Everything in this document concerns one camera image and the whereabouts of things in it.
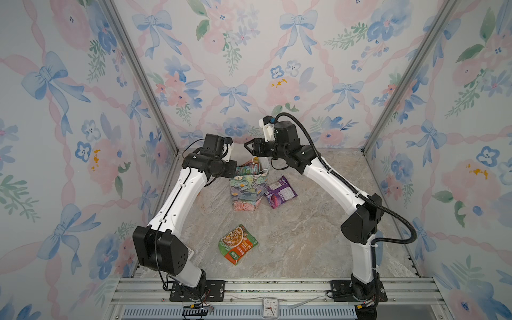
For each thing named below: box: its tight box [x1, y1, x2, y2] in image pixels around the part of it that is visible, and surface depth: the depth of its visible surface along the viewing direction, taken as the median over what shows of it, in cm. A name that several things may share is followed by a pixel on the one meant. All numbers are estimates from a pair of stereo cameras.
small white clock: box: [262, 297, 280, 320], surface depth 70 cm
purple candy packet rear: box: [264, 174, 298, 210], surface depth 101 cm
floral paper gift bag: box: [229, 156, 270, 212], surface depth 86 cm
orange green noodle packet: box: [218, 223, 259, 266], surface depth 86 cm
